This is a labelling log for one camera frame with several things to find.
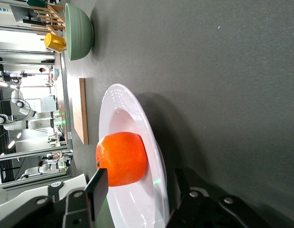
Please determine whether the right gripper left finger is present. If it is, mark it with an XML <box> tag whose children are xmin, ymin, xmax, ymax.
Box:
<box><xmin>63</xmin><ymin>168</ymin><xmax>109</xmax><ymax>228</ymax></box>

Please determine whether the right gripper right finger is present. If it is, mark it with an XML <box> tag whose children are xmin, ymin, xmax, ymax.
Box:
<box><xmin>165</xmin><ymin>168</ymin><xmax>223</xmax><ymax>228</ymax></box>

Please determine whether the orange fruit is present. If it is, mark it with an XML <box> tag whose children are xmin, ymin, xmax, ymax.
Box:
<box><xmin>95</xmin><ymin>132</ymin><xmax>148</xmax><ymax>188</ymax></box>

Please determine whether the white round plate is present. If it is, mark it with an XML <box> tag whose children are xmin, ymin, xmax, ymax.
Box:
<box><xmin>98</xmin><ymin>83</ymin><xmax>171</xmax><ymax>228</ymax></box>

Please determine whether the wooden cutting board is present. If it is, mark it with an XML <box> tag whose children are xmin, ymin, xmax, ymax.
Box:
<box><xmin>72</xmin><ymin>77</ymin><xmax>89</xmax><ymax>145</ymax></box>

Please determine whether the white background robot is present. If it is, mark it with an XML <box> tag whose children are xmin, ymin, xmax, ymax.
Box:
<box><xmin>0</xmin><ymin>71</ymin><xmax>56</xmax><ymax>131</ymax></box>

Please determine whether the yellow cup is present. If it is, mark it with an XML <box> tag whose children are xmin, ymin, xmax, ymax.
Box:
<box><xmin>44</xmin><ymin>32</ymin><xmax>67</xmax><ymax>53</ymax></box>

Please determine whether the pale green bowl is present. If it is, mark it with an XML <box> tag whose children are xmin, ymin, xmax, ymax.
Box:
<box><xmin>64</xmin><ymin>2</ymin><xmax>94</xmax><ymax>62</ymax></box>

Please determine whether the wooden peg drying rack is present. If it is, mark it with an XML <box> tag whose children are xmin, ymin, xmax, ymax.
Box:
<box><xmin>30</xmin><ymin>3</ymin><xmax>66</xmax><ymax>36</ymax></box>

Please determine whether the dark green background item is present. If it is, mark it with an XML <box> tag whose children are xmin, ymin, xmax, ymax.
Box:
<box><xmin>26</xmin><ymin>0</ymin><xmax>48</xmax><ymax>8</ymax></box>

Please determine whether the aluminium frame structure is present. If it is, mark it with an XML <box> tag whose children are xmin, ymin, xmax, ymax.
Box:
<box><xmin>0</xmin><ymin>145</ymin><xmax>74</xmax><ymax>188</ymax></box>

